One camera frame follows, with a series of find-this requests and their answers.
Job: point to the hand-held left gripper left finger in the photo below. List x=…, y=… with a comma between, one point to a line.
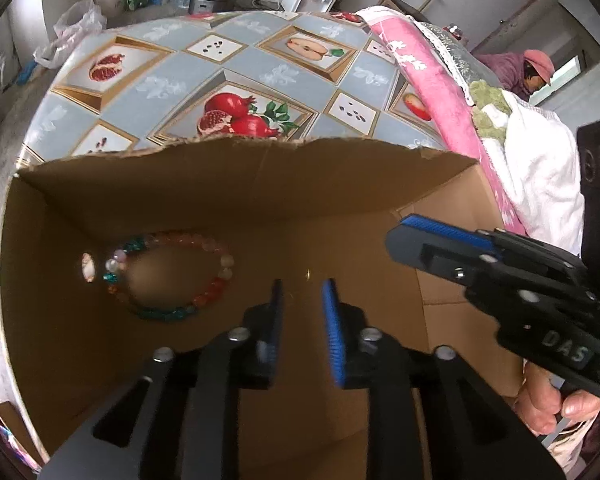
x=272, y=320

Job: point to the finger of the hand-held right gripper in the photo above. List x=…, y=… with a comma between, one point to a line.
x=415, y=250
x=445, y=227

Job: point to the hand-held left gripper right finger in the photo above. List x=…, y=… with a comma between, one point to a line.
x=332, y=330

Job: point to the brown cardboard box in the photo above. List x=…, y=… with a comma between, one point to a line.
x=180, y=200

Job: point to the person's right hand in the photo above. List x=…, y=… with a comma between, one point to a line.
x=537, y=400

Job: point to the white fleece blanket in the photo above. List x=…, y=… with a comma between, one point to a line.
x=540, y=170

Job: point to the green knitted cloth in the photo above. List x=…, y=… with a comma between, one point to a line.
x=485, y=105

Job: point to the pink floral blanket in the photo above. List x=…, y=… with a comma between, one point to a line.
x=430, y=85

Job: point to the grey lace cloth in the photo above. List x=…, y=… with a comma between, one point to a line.
x=455, y=55

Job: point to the white plastic bag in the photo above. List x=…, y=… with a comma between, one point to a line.
x=75, y=27

